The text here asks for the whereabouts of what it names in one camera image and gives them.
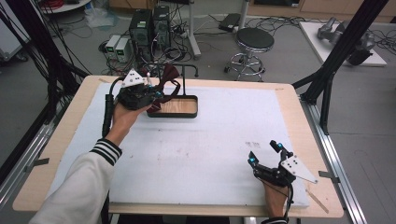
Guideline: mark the aluminium rail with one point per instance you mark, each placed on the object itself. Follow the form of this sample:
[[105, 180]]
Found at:
[[336, 161], [21, 174]]

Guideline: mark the clear plastic bag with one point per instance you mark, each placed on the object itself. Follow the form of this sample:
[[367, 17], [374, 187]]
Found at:
[[99, 17]]

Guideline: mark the white round table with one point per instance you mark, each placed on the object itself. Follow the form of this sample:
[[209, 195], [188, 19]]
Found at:
[[67, 6]]

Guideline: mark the black round stool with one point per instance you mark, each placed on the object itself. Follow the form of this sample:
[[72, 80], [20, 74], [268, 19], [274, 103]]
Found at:
[[254, 39]]

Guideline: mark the large black computer tower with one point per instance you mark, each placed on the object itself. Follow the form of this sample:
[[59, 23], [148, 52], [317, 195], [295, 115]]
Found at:
[[140, 31]]

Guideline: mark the small black computer tower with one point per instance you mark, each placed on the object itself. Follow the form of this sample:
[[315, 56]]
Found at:
[[161, 26]]

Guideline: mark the grey desk leg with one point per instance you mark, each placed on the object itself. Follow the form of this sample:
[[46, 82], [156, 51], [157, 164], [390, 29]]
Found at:
[[193, 34]]

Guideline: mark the black metal frame post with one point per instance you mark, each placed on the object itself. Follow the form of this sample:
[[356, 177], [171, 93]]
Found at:
[[345, 46], [40, 40]]

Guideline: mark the white floor platform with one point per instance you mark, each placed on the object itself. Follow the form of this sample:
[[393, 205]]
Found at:
[[314, 40]]

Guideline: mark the white cabinet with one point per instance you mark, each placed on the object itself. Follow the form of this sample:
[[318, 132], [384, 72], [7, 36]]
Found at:
[[9, 37]]

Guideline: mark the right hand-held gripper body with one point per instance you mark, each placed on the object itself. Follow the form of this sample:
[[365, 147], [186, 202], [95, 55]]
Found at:
[[297, 168]]

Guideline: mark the plain dark red bow tie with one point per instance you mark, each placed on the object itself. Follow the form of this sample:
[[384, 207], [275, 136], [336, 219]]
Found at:
[[169, 74]]

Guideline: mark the white foam mat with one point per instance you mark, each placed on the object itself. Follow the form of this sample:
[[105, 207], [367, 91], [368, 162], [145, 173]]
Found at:
[[202, 149]]

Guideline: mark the black rack with wooden tray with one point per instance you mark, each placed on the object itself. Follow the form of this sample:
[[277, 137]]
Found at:
[[182, 107]]

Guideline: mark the white power supply unit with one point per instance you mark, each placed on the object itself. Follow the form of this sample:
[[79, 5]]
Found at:
[[122, 49], [112, 45]]

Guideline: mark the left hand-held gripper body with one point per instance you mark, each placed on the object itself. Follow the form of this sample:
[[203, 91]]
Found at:
[[134, 79]]

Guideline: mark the grey metal bracket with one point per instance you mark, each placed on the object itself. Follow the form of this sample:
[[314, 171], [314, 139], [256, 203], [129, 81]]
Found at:
[[37, 163], [328, 176]]

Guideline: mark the tan tape strip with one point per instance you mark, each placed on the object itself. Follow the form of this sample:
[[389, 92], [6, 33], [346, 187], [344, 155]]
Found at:
[[317, 201]]

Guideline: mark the black flat box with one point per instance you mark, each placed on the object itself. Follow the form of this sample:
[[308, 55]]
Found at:
[[229, 22]]

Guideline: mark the person's right hand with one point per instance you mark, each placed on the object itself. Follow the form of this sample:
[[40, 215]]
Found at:
[[275, 200]]

